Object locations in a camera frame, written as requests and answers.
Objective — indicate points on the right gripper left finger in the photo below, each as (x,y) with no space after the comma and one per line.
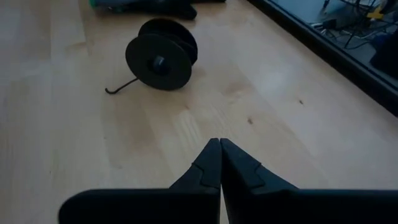
(155,207)

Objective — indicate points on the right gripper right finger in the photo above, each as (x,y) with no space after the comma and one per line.
(295,207)

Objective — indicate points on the black work glove green cuff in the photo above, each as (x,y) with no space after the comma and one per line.
(149,7)

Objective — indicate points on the black aluminium table frame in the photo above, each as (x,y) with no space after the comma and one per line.
(342,56)

